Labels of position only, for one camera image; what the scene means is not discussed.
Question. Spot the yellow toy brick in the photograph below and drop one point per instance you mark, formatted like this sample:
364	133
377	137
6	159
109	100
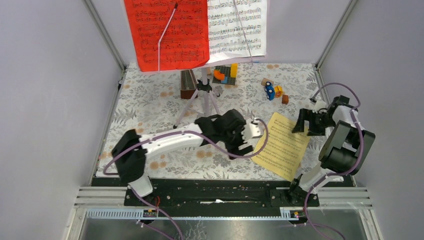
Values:
233	70

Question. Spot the white sheet music page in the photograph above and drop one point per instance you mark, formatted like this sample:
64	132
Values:
236	29

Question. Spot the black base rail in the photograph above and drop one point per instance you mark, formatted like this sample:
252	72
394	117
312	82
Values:
211	197

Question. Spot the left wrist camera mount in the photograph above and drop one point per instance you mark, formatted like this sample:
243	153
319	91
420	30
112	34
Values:
252	130

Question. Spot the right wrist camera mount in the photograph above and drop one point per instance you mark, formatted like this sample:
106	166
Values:
319	106

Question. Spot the brown metronome box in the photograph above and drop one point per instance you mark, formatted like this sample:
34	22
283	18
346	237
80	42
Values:
188	84

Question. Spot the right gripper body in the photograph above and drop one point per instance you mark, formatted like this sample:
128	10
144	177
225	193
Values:
319	122

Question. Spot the orange curved brick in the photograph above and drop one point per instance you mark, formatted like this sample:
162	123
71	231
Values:
218	75

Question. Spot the wooden block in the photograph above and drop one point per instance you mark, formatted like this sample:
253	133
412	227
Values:
266	81

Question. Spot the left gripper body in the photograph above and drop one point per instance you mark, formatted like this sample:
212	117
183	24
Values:
235	139

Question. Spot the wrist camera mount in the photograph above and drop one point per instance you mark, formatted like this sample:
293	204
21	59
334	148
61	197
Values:
252	130
319	106

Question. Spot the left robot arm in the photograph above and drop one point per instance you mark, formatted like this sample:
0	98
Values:
229	133

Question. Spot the pink music stand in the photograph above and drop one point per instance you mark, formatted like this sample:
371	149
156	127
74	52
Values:
204	84

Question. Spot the dark grey brick baseplate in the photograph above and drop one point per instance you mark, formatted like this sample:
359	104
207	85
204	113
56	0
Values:
225	70

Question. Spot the blue toy car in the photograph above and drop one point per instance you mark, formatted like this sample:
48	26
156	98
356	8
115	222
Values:
269	89

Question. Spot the yellow sheet music page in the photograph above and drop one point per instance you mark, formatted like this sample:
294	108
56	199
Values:
284	150

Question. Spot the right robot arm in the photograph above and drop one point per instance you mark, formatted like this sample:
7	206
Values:
342	154

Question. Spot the blue toy brick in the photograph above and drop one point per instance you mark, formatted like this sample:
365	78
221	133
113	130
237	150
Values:
225	80

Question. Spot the small brown block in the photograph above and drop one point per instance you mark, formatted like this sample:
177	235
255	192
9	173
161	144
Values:
285	99

